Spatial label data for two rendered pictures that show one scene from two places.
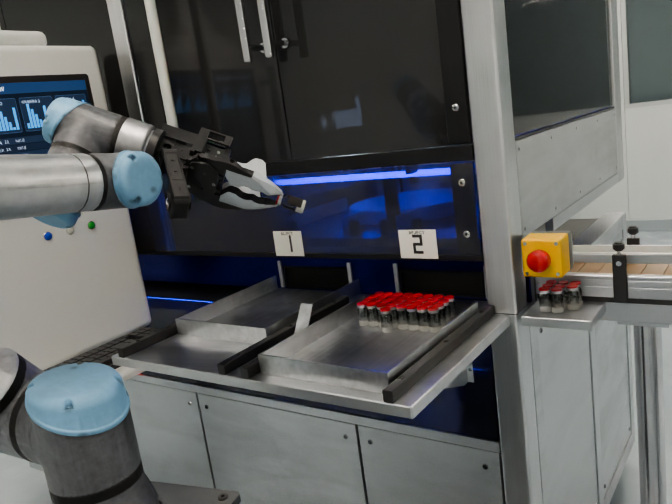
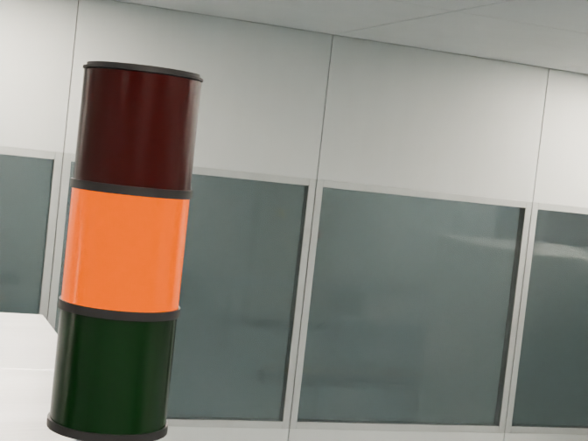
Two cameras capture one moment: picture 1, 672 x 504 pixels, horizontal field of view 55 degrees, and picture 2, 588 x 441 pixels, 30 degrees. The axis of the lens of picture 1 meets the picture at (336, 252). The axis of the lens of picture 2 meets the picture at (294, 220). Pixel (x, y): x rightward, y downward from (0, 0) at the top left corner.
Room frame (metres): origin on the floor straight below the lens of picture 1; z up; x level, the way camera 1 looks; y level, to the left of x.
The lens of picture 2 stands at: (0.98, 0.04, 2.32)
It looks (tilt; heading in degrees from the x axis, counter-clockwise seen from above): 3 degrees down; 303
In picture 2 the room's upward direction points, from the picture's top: 6 degrees clockwise
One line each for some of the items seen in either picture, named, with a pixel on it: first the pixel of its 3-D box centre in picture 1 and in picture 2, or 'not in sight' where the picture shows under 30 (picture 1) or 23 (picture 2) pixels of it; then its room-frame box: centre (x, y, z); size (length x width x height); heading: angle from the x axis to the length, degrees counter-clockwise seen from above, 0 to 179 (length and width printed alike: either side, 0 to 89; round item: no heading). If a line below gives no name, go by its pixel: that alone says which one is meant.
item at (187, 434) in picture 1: (292, 367); not in sight; (2.17, 0.21, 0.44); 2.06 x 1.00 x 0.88; 54
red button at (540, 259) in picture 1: (539, 260); not in sight; (1.11, -0.36, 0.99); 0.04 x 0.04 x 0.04; 54
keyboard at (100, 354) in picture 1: (96, 360); not in sight; (1.42, 0.59, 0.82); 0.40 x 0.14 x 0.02; 144
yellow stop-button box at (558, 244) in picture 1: (547, 254); not in sight; (1.15, -0.39, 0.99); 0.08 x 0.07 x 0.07; 144
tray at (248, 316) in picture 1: (272, 305); not in sight; (1.40, 0.16, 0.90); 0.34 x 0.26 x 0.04; 144
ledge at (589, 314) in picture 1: (565, 311); not in sight; (1.17, -0.42, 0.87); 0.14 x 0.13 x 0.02; 144
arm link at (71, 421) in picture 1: (80, 423); not in sight; (0.77, 0.36, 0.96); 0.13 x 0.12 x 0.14; 56
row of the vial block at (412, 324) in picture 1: (397, 316); not in sight; (1.18, -0.10, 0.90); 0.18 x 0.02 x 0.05; 53
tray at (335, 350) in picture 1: (374, 336); not in sight; (1.11, -0.05, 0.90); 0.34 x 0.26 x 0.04; 143
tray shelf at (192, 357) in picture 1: (315, 333); not in sight; (1.24, 0.06, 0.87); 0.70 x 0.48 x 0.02; 54
